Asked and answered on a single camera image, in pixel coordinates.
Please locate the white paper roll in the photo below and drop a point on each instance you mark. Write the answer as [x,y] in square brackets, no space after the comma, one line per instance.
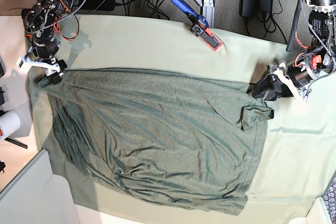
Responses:
[9,124]

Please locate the green T-shirt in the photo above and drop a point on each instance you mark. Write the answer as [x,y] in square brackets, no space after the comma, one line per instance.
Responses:
[162,137]

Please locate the black power adapter left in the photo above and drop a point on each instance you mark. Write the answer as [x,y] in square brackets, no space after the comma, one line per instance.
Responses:
[103,5]

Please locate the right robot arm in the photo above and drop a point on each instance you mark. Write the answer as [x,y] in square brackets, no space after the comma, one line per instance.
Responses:
[41,25]

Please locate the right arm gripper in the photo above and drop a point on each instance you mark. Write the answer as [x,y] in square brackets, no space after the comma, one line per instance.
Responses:
[55,73]

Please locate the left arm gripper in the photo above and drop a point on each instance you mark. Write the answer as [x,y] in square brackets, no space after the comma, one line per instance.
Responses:
[270,88]

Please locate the black stick on table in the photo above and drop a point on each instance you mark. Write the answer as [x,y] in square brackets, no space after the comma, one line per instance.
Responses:
[15,142]

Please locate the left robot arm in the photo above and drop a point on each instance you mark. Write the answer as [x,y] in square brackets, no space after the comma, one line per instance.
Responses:
[318,59]

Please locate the blue orange clamp on cloth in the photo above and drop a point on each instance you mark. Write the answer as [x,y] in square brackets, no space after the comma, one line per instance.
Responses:
[199,27]

